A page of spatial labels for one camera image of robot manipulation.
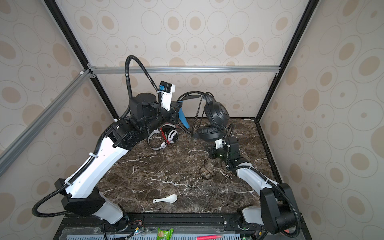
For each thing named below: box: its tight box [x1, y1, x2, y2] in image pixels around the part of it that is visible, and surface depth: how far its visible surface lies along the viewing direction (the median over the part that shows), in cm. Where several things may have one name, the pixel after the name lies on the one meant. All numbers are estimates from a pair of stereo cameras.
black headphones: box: [177, 91, 230, 141], surface depth 52 cm
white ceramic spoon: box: [152, 194, 178, 203], surface depth 82 cm
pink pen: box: [196, 235, 224, 240], surface depth 71 cm
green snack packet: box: [157, 227, 174, 240], surface depth 71 cm
